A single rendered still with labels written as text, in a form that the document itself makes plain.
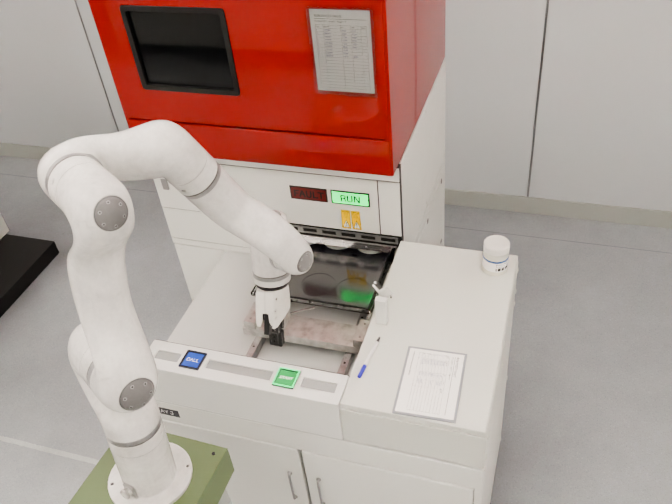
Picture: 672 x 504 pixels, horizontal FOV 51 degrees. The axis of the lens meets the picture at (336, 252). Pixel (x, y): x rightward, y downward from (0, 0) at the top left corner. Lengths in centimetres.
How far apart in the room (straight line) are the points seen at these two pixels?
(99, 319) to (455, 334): 91
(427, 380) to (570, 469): 116
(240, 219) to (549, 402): 186
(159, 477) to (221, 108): 98
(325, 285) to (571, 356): 137
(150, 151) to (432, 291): 98
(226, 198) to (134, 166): 19
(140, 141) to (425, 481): 111
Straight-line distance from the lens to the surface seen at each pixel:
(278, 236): 140
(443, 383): 174
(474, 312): 190
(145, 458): 160
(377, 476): 192
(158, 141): 126
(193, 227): 241
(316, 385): 176
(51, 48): 443
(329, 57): 180
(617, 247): 370
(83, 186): 119
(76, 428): 317
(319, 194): 210
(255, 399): 182
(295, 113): 192
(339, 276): 211
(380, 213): 208
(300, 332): 199
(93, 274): 129
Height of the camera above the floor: 232
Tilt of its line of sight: 40 degrees down
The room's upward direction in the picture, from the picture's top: 7 degrees counter-clockwise
